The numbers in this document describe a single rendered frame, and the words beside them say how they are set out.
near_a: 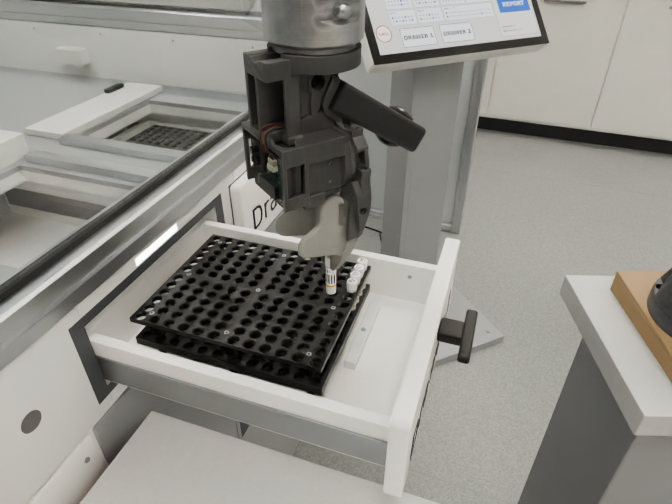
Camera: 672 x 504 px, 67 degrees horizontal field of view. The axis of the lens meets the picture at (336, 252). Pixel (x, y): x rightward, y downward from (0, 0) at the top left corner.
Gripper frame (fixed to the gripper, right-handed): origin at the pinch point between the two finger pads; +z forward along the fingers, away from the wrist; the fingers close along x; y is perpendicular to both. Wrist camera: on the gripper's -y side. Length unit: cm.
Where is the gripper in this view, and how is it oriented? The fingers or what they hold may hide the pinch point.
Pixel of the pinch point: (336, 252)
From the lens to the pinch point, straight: 50.4
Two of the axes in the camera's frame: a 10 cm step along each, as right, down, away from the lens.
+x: 5.5, 4.9, -6.8
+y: -8.4, 3.1, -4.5
